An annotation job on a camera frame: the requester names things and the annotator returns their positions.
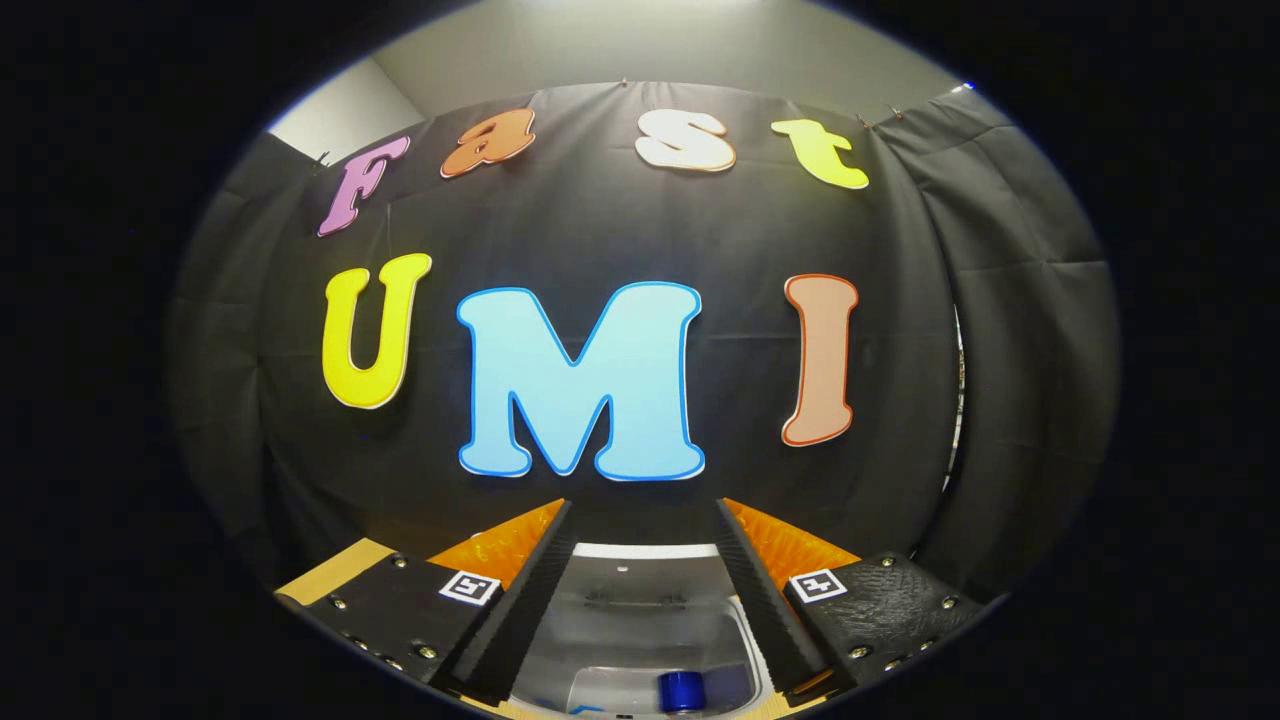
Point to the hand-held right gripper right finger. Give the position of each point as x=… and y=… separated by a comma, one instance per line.
x=765, y=610

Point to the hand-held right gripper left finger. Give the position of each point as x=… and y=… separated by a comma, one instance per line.
x=515, y=610

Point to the blue pop can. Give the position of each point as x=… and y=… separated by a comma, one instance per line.
x=682, y=690

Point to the white desktop garbage bin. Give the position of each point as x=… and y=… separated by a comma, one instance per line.
x=640, y=620

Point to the black backdrop cloth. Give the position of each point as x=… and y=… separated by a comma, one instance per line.
x=745, y=350

